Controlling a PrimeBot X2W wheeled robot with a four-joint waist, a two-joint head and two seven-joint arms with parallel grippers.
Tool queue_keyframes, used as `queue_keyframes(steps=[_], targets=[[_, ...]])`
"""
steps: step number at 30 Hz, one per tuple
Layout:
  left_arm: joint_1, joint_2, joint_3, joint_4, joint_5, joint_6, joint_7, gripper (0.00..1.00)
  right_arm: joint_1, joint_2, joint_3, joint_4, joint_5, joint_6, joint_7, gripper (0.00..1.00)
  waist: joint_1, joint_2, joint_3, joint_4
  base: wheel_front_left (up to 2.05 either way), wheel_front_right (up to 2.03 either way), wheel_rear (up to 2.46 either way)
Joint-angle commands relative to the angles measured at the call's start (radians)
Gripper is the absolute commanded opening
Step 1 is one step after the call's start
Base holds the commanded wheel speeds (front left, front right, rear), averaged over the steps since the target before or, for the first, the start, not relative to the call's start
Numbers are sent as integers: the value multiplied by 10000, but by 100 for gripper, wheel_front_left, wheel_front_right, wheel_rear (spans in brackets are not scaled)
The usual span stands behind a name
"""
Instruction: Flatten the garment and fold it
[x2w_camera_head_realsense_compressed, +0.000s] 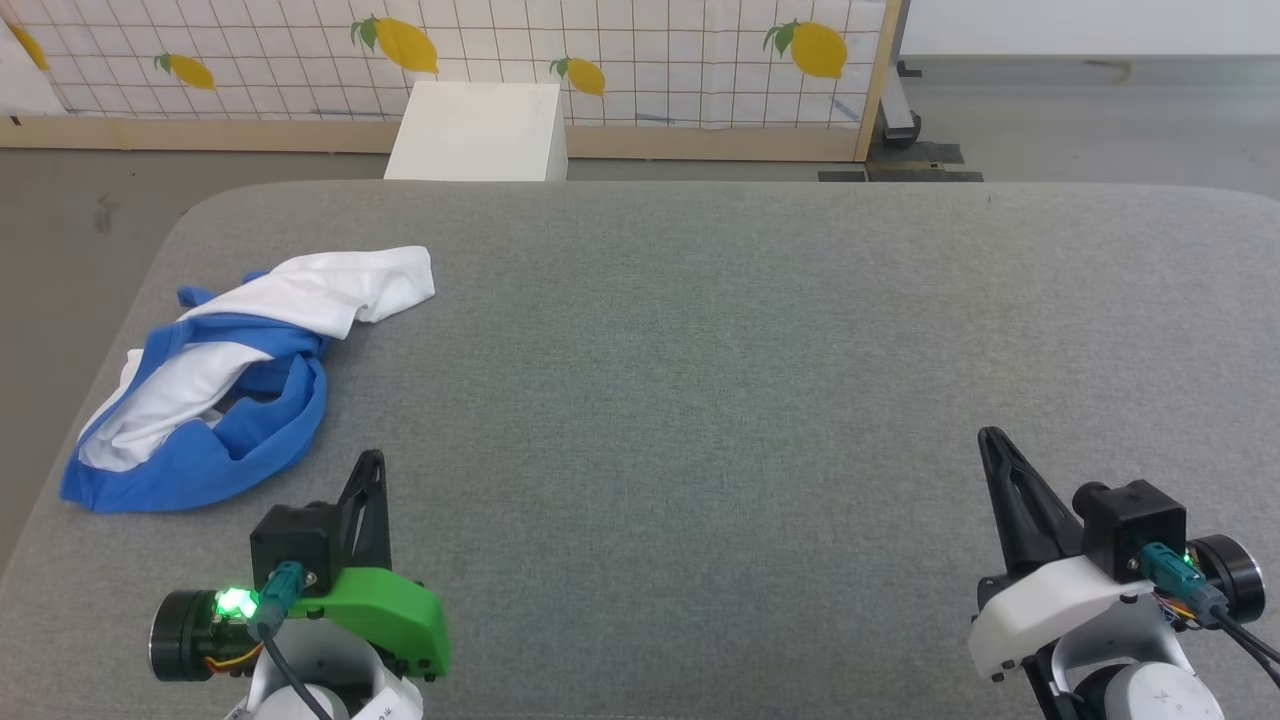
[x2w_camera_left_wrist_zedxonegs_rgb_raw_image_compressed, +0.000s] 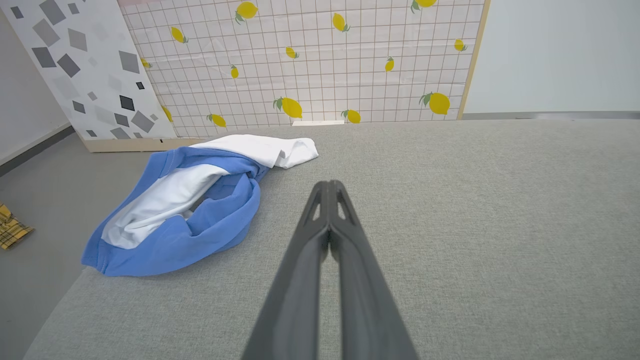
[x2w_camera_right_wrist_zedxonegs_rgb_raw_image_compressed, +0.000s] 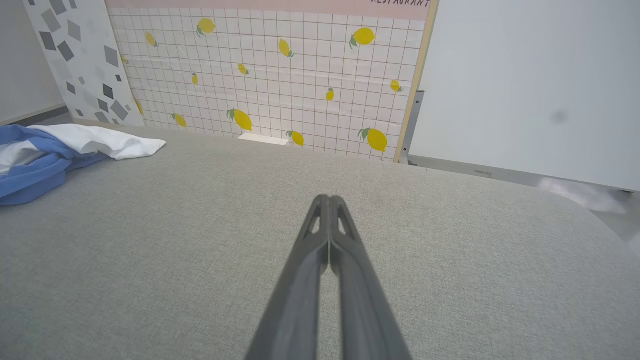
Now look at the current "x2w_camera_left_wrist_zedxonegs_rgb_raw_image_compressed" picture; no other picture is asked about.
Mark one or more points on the lemon print grid panel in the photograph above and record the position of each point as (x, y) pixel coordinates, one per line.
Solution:
(325, 75)

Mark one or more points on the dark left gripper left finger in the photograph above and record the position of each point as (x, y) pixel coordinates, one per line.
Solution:
(295, 300)

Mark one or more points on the blue and white raglan shirt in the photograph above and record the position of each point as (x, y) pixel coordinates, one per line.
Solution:
(200, 240)

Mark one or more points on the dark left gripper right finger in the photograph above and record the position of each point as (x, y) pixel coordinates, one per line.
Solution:
(367, 300)

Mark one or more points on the yellow plaid cloth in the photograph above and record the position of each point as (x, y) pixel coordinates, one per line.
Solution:
(12, 230)

